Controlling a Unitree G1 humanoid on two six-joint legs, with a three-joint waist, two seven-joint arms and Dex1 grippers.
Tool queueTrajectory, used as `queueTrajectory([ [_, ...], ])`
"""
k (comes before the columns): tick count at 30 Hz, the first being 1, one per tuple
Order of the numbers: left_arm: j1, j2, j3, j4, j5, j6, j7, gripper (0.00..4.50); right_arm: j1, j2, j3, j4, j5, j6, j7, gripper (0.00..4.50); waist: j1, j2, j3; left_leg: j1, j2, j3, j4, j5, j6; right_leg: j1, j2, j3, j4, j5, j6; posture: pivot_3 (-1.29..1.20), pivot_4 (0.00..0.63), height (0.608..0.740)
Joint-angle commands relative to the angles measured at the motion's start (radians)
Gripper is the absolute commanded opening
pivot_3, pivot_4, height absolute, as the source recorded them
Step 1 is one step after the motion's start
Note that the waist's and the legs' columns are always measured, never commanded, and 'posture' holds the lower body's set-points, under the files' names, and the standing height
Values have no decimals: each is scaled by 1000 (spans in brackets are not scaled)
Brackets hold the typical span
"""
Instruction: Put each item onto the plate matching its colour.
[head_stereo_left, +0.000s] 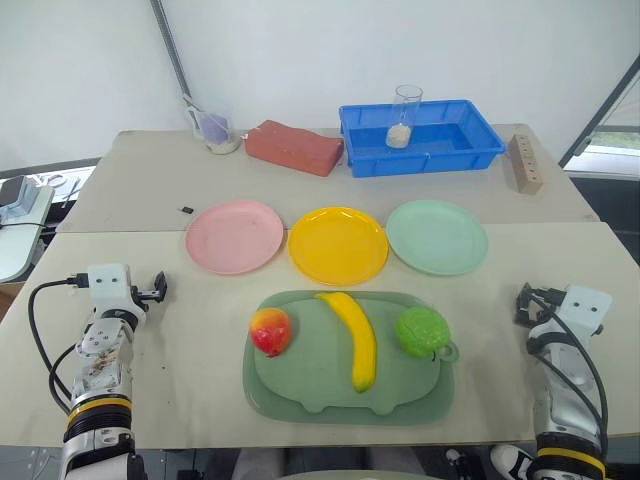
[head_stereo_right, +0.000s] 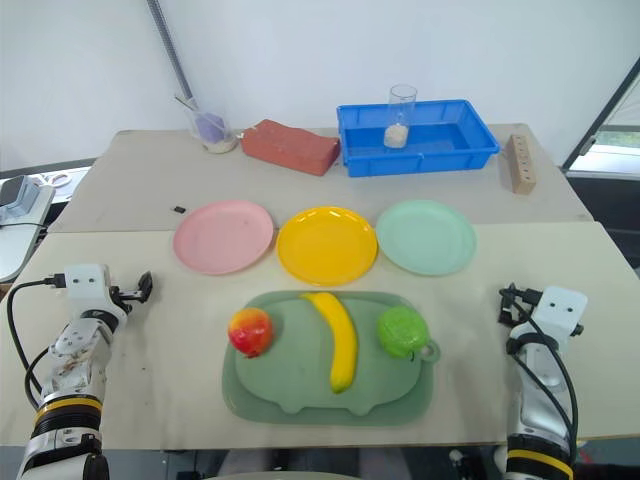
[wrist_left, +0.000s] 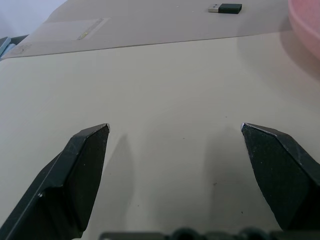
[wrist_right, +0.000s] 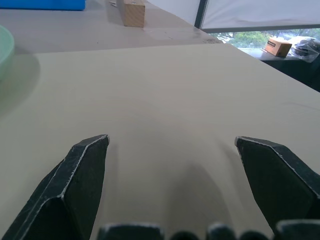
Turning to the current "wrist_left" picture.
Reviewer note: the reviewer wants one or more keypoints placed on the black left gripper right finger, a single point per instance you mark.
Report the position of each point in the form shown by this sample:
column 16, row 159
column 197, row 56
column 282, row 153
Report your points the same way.
column 282, row 175

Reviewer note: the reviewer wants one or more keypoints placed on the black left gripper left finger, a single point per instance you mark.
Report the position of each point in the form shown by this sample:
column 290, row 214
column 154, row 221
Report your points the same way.
column 60, row 185

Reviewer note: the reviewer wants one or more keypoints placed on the grey-blue box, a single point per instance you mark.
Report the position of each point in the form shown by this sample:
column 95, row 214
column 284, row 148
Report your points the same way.
column 5, row 43

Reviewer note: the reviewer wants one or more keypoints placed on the pink plastic bowl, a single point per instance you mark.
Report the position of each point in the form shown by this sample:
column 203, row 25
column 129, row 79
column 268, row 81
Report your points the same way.
column 305, row 25

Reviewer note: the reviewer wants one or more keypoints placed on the black USB dongle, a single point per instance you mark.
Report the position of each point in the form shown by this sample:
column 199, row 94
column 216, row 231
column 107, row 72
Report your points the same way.
column 225, row 8

